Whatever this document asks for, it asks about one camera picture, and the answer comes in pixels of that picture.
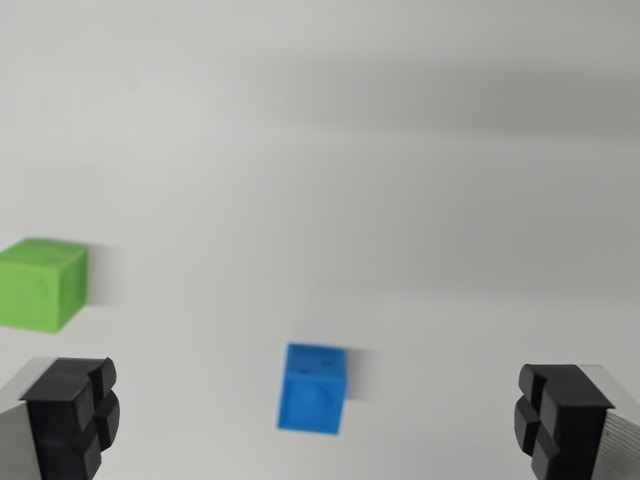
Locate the black-tipped silver gripper left finger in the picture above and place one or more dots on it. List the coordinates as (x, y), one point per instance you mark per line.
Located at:
(55, 420)

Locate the black-tipped silver gripper right finger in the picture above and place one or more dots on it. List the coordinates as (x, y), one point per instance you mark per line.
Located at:
(570, 425)

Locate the blue cube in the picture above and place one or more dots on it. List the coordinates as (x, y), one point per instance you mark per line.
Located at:
(311, 395)

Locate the green cube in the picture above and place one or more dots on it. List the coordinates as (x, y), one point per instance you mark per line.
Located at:
(35, 285)

